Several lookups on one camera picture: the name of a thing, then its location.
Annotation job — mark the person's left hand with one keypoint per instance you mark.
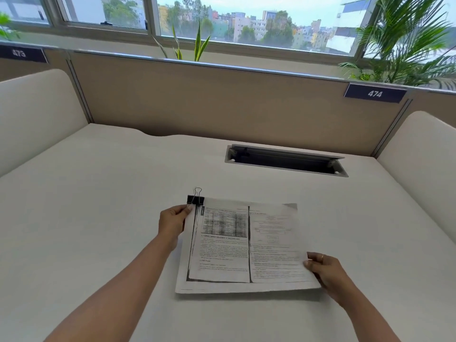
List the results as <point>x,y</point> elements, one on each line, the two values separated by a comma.
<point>171,224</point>

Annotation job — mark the person's right hand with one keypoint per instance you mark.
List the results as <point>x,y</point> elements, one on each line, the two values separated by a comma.
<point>329,276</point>

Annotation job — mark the person's left thumb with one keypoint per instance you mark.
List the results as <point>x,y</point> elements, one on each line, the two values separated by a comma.
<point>182,208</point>

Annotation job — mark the person's right fingers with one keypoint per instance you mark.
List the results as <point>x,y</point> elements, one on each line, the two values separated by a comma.
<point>314,261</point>

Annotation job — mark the printed paper sheets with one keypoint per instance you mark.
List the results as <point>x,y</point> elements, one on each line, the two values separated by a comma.
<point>245,252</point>

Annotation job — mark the person's left forearm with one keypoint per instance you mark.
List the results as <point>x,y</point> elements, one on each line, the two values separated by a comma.
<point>117,292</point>

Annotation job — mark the person's right forearm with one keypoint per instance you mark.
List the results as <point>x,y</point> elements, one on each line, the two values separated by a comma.
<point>370,322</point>

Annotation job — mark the black binder clip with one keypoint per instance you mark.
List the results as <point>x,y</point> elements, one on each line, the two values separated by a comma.
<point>196,200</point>

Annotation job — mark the beige desk partition panel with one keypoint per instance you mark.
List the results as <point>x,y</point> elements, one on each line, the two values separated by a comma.
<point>228,103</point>

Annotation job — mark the white rounded side divider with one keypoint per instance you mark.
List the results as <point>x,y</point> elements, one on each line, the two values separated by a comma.
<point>424,163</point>
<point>35,113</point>

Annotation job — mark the green snake plant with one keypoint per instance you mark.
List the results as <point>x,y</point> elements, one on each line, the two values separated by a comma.
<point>197,46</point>

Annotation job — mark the dark blue desk label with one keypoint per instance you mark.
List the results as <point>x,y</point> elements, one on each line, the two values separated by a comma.
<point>21,53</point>
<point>374,93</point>

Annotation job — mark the green palm plant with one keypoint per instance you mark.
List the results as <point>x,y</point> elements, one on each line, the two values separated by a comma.
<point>402,49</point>

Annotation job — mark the small green leafy plant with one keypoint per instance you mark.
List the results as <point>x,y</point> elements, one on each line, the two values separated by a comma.
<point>7,26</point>

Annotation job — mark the grey window frame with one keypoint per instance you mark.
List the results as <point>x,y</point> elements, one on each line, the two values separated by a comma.
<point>151,15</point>

